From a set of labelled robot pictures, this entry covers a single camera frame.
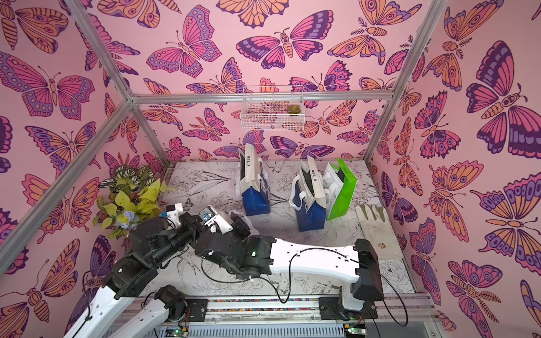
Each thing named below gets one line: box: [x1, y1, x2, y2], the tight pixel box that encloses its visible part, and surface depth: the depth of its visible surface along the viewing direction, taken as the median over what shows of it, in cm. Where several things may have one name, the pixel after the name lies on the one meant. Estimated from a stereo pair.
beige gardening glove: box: [355, 204, 405, 260], surface depth 96 cm
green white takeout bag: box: [322, 158, 359, 222], surface depth 83 cm
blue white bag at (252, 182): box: [236, 142, 272, 217], surface depth 87 cm
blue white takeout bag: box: [289, 155, 327, 232], surface depth 81 cm
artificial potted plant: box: [92, 164, 178, 239], surface depth 79 cm
